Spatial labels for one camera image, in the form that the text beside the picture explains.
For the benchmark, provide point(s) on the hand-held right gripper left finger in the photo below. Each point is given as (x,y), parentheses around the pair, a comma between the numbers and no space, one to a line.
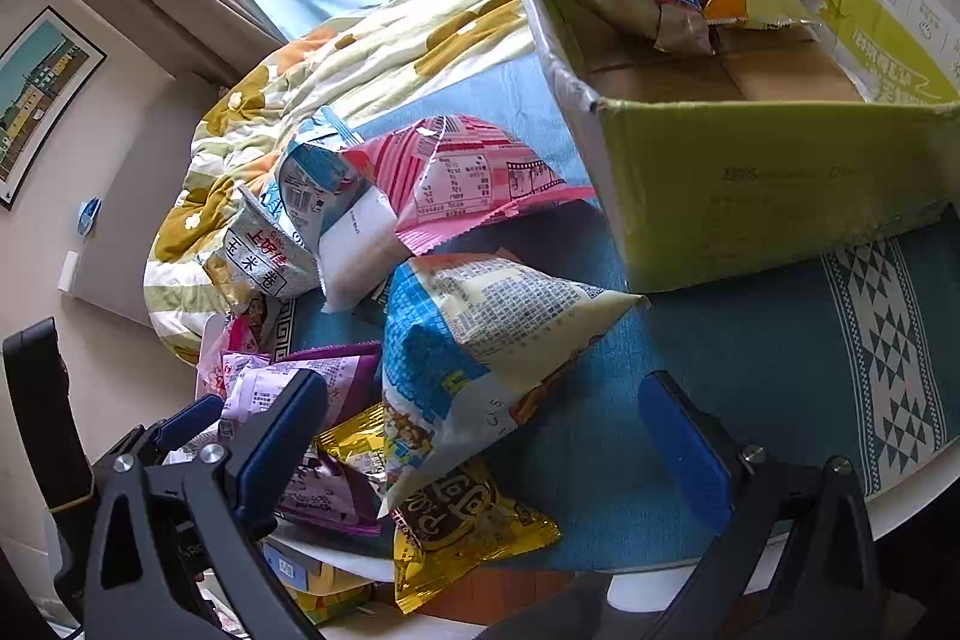
(289,430)

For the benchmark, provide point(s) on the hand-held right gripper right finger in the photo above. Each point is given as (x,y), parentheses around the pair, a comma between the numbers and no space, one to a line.
(682,452)

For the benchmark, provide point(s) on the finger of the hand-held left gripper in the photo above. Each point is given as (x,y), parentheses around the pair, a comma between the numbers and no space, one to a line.
(191,422)

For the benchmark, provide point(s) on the green cardboard box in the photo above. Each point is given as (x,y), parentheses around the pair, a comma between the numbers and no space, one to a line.
(712,190)

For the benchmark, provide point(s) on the pink striped snack bag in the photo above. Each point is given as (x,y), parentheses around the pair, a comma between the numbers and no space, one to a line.
(465,175)

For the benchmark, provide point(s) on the purple snack bag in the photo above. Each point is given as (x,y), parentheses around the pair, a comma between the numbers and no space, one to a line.
(352,370)

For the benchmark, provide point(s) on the small pink white snack bag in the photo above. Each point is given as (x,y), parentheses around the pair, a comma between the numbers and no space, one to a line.
(240,340)

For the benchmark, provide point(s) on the teal patterned table mat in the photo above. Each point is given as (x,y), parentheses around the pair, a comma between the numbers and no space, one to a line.
(750,340)

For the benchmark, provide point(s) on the silver corn roll snack bag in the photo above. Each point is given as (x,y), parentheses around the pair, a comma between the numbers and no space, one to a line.
(262,257)

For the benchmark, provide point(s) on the yellow green packet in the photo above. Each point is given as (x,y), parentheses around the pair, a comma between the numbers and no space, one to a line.
(337,602)

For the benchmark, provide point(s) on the gold yellow snack bag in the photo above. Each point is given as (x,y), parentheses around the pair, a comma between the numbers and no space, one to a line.
(465,520)

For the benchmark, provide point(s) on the blue and white snack bag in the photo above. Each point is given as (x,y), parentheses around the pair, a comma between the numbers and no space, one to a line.
(352,242)

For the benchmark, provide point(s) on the blue and cream snack bag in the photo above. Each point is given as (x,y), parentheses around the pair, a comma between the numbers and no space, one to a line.
(487,340)

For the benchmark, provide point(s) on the floral striped blanket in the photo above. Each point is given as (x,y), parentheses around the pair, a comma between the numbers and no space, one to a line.
(225,108)

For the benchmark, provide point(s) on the white wall switch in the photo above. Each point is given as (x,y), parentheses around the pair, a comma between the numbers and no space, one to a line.
(67,271)

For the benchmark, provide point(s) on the small blue wall holder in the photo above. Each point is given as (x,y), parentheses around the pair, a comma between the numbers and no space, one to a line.
(89,215)

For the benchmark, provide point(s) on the framed wall picture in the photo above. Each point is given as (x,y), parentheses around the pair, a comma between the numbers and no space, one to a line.
(37,93)

